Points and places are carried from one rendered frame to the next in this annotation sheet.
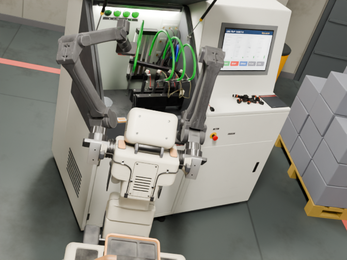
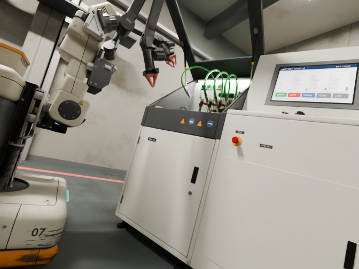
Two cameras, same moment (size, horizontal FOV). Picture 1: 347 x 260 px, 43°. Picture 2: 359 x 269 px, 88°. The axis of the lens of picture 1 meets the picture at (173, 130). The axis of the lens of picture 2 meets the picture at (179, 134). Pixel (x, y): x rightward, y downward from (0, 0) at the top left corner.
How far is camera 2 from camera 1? 272 cm
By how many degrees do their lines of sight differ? 78
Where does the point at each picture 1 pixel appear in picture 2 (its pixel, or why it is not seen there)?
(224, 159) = (262, 194)
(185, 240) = not seen: outside the picture
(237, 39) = (296, 74)
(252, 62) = (325, 94)
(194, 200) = (219, 260)
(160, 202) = (176, 227)
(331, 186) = not seen: outside the picture
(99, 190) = (133, 171)
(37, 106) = not seen: hidden behind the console
